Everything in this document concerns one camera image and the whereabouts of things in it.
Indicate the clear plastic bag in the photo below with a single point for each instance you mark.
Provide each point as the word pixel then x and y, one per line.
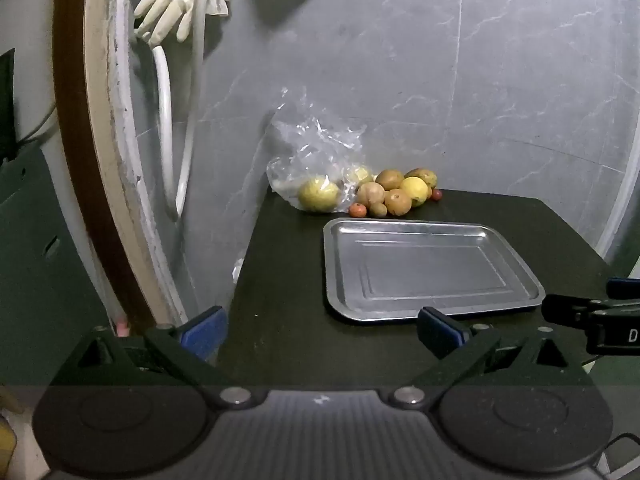
pixel 300 150

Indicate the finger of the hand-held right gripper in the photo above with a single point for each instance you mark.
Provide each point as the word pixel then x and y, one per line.
pixel 625 288
pixel 565 309

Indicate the small yellow bagged fruit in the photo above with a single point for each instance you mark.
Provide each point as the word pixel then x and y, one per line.
pixel 360 175

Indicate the green-yellow mango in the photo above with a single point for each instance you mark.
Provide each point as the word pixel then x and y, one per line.
pixel 425 175

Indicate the dark green cabinet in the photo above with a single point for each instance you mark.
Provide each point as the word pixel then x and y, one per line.
pixel 35 260

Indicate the tan round passion fruit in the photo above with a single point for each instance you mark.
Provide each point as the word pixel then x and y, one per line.
pixel 370 194

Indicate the small red cherry tomato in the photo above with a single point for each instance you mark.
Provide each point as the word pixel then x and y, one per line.
pixel 436 194

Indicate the red-orange small tomato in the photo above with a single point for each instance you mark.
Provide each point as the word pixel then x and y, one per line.
pixel 357 210

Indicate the yellow lemon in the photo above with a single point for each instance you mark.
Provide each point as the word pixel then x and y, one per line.
pixel 416 191

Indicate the white rubber glove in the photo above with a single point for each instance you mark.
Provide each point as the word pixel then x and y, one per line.
pixel 167 2

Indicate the wooden door frame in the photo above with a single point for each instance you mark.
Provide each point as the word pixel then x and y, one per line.
pixel 95 110

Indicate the brown-yellow oval fruit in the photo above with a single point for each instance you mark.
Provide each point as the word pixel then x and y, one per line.
pixel 389 178

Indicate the large yellow bagged fruit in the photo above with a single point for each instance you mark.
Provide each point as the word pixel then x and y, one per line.
pixel 319 194

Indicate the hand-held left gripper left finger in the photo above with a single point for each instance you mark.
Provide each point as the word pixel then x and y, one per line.
pixel 205 334

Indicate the small speckled tan fruit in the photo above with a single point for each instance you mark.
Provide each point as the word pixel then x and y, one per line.
pixel 378 209

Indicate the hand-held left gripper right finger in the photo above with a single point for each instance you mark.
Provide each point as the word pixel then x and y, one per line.
pixel 440 334

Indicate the yellow plastic object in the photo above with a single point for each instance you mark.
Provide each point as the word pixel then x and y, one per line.
pixel 6 435

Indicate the orange-brown round fruit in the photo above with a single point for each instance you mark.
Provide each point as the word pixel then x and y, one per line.
pixel 398 202

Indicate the metal tray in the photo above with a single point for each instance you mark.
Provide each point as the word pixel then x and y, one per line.
pixel 430 265

